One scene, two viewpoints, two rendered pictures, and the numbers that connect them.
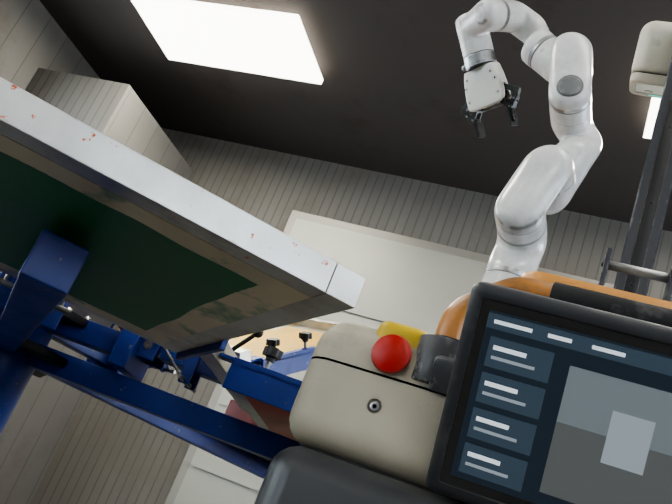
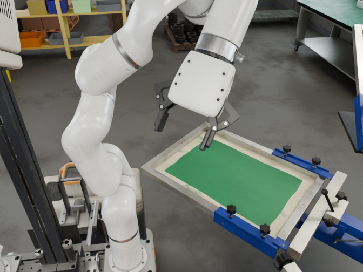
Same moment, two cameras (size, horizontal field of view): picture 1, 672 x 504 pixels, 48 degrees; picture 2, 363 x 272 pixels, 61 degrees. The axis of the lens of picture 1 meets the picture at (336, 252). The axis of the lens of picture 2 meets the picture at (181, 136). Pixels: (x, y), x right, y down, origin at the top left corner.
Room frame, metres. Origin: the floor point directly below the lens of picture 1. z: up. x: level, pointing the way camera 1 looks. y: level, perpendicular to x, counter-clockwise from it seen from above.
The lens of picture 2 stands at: (1.97, -0.48, 2.08)
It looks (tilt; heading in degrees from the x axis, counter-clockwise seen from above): 36 degrees down; 150
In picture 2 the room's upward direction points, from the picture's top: straight up
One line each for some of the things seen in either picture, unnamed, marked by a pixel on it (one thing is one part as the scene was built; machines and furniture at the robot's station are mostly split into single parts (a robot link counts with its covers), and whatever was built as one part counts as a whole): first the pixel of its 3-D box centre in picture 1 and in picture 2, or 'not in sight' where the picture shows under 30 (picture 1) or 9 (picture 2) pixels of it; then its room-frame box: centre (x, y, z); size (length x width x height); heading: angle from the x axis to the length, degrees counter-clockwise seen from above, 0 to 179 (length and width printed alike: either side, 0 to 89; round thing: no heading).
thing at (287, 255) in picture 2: not in sight; (285, 264); (1.59, 0.19, 1.02); 0.07 x 0.06 x 0.07; 80
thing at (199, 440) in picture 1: (174, 420); not in sight; (2.56, 0.28, 0.91); 1.34 x 0.41 x 0.08; 140
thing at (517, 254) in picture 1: (517, 243); (120, 209); (1.34, -0.33, 1.37); 0.13 x 0.10 x 0.16; 155
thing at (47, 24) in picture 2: not in sight; (51, 17); (-5.62, 0.64, 0.23); 1.40 x 0.97 x 0.47; 158
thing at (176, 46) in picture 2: not in sight; (188, 29); (-3.35, 2.81, 0.23); 1.27 x 0.88 x 0.46; 159
